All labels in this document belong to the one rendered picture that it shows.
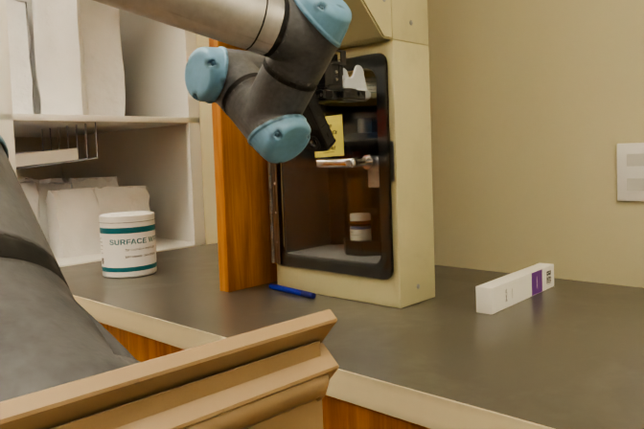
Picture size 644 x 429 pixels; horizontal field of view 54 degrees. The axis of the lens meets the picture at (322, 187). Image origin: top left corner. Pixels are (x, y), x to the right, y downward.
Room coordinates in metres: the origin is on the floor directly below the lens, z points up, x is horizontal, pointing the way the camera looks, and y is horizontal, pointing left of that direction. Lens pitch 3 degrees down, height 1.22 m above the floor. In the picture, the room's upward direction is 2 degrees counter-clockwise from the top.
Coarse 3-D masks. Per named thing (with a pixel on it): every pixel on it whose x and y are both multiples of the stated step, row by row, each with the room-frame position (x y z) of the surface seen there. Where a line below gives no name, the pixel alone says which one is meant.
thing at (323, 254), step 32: (352, 64) 1.14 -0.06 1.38; (384, 64) 1.09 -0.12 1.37; (384, 96) 1.09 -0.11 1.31; (352, 128) 1.15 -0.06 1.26; (384, 128) 1.10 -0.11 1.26; (384, 160) 1.10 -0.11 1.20; (288, 192) 1.27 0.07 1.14; (320, 192) 1.21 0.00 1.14; (352, 192) 1.15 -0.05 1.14; (384, 192) 1.10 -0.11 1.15; (288, 224) 1.27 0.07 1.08; (320, 224) 1.21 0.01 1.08; (352, 224) 1.15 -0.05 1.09; (384, 224) 1.10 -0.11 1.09; (288, 256) 1.27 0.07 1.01; (320, 256) 1.21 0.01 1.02; (352, 256) 1.15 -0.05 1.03; (384, 256) 1.10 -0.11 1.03
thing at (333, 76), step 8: (336, 56) 1.02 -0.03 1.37; (344, 56) 1.02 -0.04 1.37; (336, 64) 1.02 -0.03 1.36; (344, 64) 1.02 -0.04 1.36; (328, 72) 0.99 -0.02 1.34; (336, 72) 1.02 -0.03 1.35; (320, 80) 0.99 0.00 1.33; (328, 80) 0.99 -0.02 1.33; (336, 80) 1.02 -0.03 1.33; (320, 88) 1.00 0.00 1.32; (328, 88) 1.00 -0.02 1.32; (336, 88) 1.00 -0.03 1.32; (320, 96) 0.99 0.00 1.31; (328, 96) 0.99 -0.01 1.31
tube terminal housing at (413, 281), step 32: (416, 0) 1.15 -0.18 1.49; (416, 32) 1.15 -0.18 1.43; (416, 64) 1.15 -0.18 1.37; (416, 96) 1.15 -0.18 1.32; (416, 128) 1.14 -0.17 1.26; (416, 160) 1.14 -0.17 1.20; (416, 192) 1.14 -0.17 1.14; (416, 224) 1.14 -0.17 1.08; (416, 256) 1.14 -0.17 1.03; (320, 288) 1.23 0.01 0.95; (352, 288) 1.17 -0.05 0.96; (384, 288) 1.12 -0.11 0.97; (416, 288) 1.13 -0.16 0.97
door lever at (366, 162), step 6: (366, 156) 1.12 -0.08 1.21; (318, 162) 1.14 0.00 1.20; (324, 162) 1.13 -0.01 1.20; (330, 162) 1.12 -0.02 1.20; (336, 162) 1.11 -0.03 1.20; (342, 162) 1.10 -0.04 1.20; (348, 162) 1.09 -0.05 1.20; (354, 162) 1.09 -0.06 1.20; (360, 162) 1.10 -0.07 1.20; (366, 162) 1.11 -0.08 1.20; (372, 162) 1.11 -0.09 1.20; (366, 168) 1.12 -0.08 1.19
